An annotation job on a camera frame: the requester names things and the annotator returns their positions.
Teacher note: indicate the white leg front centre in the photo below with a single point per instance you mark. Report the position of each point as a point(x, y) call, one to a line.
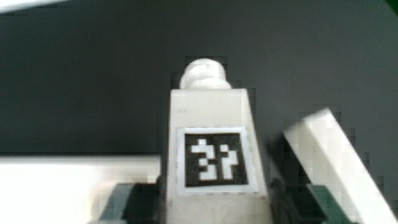
point(334, 168)

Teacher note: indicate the white table leg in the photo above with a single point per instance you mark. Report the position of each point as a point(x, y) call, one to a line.
point(215, 192)

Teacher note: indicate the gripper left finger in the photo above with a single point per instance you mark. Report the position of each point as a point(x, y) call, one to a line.
point(132, 205)

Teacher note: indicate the white square tabletop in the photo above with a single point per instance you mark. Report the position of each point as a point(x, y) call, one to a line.
point(55, 188)

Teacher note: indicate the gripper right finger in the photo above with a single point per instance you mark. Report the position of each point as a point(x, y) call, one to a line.
point(304, 205)

